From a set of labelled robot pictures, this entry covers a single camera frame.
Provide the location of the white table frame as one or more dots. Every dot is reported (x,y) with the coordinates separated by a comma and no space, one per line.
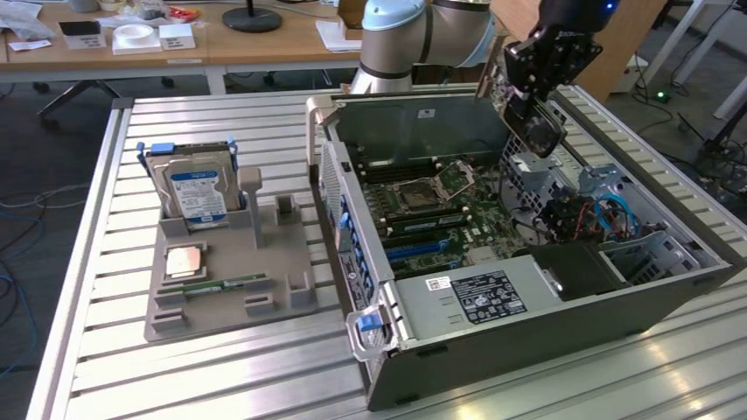
(734,102)

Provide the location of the copper-toned CPU chip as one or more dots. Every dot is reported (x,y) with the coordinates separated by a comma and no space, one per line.
(183,262)

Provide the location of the crumpled clear plastic bag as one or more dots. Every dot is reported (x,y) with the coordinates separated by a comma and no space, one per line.
(23,22)

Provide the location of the hard disk in blue carrier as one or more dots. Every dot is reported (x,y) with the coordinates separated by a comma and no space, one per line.
(195,192)

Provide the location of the blue expansion slot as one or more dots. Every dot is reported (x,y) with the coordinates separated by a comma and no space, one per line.
(416,248)

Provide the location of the small cardboard box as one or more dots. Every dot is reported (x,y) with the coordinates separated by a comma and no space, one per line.
(349,13)

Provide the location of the white paper stack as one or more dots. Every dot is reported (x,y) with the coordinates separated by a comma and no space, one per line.
(332,39)

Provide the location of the wooden cabinet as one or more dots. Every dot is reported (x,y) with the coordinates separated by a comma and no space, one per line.
(627,61)

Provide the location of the metal socket cover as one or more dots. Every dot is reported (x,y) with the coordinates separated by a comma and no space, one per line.
(455,179)

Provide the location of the green motherboard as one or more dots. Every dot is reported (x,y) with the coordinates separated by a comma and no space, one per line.
(484,219)

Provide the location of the blue case release latch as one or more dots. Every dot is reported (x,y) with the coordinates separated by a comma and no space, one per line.
(367,328)

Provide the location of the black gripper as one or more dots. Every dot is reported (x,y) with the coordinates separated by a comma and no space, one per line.
(554,57)

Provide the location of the black round lamp base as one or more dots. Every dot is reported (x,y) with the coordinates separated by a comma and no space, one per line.
(251,22)

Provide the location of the grey power supply unit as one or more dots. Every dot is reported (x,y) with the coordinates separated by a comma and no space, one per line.
(425,315)

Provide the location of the white box with black top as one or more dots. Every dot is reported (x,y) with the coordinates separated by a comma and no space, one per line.
(84,41)

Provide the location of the grey cup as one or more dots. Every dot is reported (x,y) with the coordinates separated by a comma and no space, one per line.
(84,5)

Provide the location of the white box with red button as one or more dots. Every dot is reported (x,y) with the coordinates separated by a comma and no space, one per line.
(632,79)

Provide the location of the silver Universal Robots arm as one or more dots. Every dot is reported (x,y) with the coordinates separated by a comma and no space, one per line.
(408,39)

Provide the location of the green RAM stick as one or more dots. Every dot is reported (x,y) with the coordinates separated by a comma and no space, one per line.
(207,284)
(425,224)

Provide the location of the silver drive cage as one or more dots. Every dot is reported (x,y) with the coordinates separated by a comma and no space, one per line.
(536,175)

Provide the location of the grey plastic parts rack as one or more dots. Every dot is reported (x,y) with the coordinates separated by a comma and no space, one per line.
(239,262)

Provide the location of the device with green light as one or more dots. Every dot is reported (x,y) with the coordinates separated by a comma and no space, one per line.
(660,94)

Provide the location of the white labelled box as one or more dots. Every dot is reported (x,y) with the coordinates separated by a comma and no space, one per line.
(175,35)

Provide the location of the black RAM slot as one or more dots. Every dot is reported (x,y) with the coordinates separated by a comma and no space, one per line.
(396,163)
(399,170)
(403,177)

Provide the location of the CPU socket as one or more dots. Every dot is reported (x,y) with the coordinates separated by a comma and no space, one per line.
(416,197)

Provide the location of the graphics card with black fan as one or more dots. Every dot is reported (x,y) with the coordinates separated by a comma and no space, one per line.
(539,127)

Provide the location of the black chair base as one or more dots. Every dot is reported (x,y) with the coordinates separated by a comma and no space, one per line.
(69,94)

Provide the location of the silver disk bay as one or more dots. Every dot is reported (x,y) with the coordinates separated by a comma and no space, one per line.
(659,258)

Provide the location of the open grey PC case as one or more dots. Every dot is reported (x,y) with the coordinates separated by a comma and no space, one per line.
(526,350)

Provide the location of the wooden desk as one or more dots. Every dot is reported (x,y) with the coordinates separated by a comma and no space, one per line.
(59,57)

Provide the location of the black tripod stand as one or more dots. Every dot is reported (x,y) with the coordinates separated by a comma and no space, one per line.
(723,131)

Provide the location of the white square base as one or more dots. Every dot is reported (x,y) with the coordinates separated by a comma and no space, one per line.
(136,48)

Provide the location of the white card with red print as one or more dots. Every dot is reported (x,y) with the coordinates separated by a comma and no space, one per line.
(29,45)

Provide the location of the small red item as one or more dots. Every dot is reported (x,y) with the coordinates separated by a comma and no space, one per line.
(181,15)

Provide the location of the blue card retention clip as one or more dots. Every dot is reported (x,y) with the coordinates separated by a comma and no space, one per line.
(364,280)
(345,222)
(357,264)

